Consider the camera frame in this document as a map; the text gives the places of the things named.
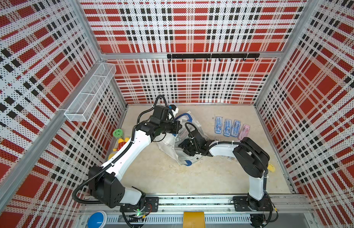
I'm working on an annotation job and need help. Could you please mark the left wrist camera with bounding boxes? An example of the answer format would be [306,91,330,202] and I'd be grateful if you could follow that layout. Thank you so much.
[151,104,179,123]

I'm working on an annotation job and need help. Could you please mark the green round toy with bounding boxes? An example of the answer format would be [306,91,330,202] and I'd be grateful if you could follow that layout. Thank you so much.
[112,128,123,139]

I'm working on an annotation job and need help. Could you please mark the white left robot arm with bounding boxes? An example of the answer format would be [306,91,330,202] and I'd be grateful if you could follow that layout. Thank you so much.
[72,121,182,210]

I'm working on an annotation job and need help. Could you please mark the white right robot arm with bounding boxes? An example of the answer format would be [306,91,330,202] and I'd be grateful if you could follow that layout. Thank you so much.
[178,137,270,201]

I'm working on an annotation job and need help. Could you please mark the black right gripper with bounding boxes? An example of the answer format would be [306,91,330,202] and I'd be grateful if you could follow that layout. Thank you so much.
[177,139,199,157]

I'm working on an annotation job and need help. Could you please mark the blue round button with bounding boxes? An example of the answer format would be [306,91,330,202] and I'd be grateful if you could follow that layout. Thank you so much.
[87,211,107,228]

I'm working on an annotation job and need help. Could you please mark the black hook rail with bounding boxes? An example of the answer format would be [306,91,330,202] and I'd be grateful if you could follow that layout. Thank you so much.
[167,53,260,60]

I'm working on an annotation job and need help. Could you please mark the pink compass set case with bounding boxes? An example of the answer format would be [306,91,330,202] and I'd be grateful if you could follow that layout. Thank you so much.
[238,124,250,141]

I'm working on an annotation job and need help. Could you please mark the blue compass set case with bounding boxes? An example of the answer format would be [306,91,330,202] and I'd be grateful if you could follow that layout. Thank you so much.
[214,116,223,134]
[230,120,241,137]
[223,119,232,137]

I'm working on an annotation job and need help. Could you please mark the white wire mesh basket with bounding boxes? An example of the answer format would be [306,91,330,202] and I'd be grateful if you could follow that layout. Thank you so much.
[64,63,116,122]

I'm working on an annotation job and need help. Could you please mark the yellow toy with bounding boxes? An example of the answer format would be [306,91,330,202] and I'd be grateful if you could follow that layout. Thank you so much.
[108,138,129,160]

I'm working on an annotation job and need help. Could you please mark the white canvas bag blue handles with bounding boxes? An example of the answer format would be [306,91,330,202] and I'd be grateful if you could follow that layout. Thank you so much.
[154,111,210,166]

